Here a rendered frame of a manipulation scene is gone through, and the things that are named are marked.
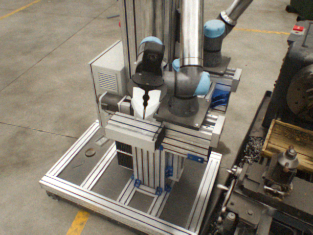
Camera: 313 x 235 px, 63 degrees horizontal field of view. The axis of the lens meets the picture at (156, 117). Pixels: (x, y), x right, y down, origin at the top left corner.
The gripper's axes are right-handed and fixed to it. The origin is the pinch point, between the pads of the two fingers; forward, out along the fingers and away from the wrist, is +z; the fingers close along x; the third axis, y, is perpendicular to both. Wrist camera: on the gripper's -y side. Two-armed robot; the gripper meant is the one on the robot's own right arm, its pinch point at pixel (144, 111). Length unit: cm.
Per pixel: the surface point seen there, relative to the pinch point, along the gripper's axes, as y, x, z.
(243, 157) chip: 91, -72, -77
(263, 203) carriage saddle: 59, -56, -21
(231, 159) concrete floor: 147, -91, -126
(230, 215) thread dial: 64, -42, -17
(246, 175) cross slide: 56, -50, -33
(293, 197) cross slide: 53, -66, -21
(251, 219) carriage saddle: 61, -50, -15
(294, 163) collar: 36, -60, -25
